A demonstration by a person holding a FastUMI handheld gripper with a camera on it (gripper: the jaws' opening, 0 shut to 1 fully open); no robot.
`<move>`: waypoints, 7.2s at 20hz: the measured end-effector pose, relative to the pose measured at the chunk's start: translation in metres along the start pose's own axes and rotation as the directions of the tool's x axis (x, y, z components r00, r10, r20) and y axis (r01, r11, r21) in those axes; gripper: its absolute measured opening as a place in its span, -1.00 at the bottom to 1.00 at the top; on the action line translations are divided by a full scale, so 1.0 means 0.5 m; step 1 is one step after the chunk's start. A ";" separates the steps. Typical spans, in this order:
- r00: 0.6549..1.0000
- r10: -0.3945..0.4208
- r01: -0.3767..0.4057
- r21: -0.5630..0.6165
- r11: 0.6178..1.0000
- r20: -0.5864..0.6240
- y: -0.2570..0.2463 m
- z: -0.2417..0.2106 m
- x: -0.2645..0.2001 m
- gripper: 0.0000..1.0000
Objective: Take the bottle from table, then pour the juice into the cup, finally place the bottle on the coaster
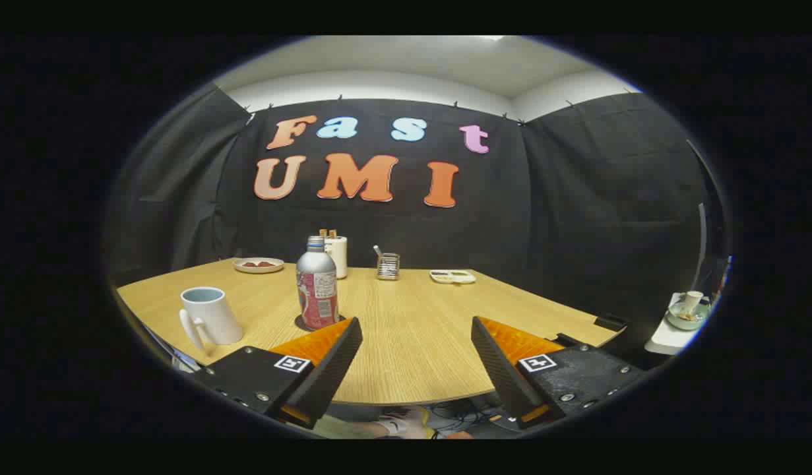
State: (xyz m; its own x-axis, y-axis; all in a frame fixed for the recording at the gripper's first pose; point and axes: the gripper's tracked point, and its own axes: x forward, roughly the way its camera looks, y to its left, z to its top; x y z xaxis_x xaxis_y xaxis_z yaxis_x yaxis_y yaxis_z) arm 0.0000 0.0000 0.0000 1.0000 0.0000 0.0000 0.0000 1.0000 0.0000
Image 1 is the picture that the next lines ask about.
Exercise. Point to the person's shoe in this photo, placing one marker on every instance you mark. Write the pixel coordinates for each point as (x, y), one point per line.
(409, 422)

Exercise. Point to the silver juice bottle red label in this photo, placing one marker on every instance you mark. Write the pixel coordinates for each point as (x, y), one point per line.
(316, 277)

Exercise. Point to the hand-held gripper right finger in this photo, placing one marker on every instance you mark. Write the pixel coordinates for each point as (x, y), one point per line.
(501, 369)

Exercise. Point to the small white side table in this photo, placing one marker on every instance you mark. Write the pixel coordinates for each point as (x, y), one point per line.
(666, 340)

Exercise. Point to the white divided sauce tray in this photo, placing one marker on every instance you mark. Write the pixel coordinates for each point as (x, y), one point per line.
(452, 276)

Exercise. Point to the small white paper cup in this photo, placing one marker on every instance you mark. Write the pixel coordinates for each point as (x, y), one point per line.
(692, 300)

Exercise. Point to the wooden table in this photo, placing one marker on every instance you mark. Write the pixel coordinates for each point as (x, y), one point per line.
(412, 330)

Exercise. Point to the white toaster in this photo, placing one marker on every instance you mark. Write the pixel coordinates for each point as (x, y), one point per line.
(341, 257)

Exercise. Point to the black backdrop cloth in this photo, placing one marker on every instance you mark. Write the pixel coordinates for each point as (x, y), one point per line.
(577, 218)

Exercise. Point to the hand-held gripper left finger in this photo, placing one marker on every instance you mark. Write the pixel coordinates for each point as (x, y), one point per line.
(326, 373)

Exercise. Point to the white plate with red food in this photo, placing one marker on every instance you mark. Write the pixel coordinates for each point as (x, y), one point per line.
(258, 265)

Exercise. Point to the dark round coaster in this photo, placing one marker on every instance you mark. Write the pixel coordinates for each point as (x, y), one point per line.
(301, 324)

